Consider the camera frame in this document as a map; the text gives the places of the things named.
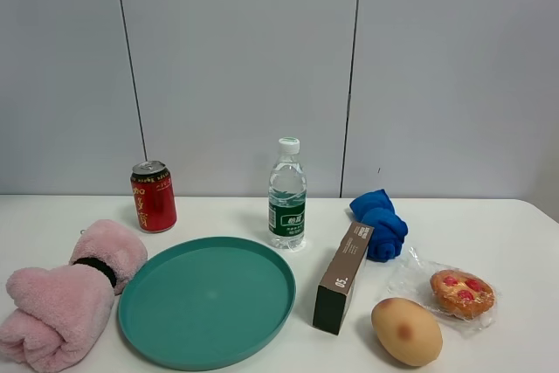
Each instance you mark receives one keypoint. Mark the brown rectangular carton box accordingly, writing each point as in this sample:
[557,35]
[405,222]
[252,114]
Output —
[335,290]

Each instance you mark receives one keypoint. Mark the clear water bottle green label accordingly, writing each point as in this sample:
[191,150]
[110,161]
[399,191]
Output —
[287,196]

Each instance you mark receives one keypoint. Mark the blue rolled cloth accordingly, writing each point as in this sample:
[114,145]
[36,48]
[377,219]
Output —
[376,210]

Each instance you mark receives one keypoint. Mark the red soda can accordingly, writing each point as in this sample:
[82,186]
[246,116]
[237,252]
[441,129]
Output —
[154,196]

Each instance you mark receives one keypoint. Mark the teal round plastic plate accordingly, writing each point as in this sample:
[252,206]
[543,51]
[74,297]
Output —
[207,303]

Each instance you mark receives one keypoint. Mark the beige egg-shaped bread bun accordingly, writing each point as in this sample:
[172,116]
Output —
[407,331]

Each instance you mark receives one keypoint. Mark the wrapped cherry pastry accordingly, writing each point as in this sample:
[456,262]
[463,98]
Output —
[461,300]

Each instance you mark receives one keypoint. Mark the pink fluffy rolled towel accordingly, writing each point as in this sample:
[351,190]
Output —
[60,313]

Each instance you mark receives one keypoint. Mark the black hair tie band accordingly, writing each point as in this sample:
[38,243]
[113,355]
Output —
[99,265]

